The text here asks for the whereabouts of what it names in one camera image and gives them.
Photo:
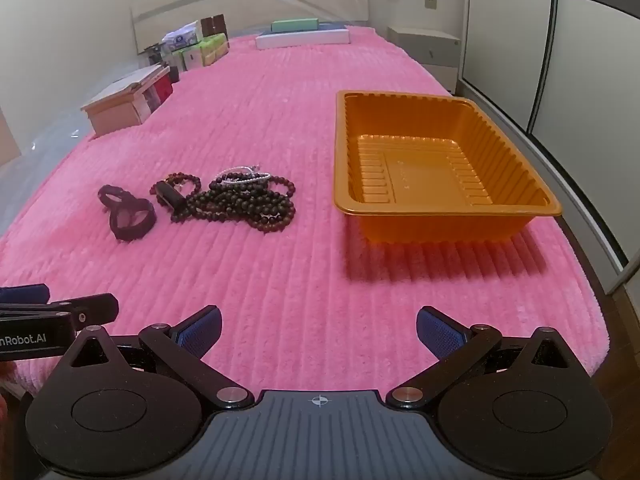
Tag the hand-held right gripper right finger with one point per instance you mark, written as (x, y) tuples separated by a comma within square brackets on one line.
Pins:
[(440, 332)]

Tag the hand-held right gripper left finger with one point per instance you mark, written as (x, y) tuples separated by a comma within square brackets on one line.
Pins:
[(200, 332)]

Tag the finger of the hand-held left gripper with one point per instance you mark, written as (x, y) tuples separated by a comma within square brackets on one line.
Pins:
[(95, 310), (25, 294)]

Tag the black round wristwatch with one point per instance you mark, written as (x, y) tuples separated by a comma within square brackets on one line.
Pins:
[(131, 232)]

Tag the orange plastic tray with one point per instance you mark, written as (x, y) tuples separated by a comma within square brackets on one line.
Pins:
[(410, 170)]

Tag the small black rectangular object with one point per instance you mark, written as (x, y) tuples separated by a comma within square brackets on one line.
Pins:
[(169, 194)]

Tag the red box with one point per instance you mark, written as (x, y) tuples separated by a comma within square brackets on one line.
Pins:
[(162, 91)]

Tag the pink fluffy blanket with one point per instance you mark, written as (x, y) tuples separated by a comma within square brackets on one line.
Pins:
[(280, 110)]

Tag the white green carton box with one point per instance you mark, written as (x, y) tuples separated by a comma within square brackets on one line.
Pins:
[(191, 59)]

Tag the white nightstand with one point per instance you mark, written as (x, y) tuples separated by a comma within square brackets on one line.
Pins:
[(430, 55)]

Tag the tissue pack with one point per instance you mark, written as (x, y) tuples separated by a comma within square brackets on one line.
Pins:
[(181, 36)]

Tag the white grey sliding wardrobe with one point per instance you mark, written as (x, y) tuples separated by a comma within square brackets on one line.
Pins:
[(565, 70)]

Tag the dark brown box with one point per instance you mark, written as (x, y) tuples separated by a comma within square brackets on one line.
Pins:
[(214, 26)]

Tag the flat white box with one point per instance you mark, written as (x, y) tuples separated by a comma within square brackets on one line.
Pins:
[(300, 38)]

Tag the long green box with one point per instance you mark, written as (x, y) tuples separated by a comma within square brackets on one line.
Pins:
[(295, 25)]

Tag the blue book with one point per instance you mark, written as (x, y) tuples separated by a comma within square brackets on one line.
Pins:
[(332, 26)]

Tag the beige bed headboard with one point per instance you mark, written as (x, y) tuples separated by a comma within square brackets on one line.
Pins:
[(240, 5)]

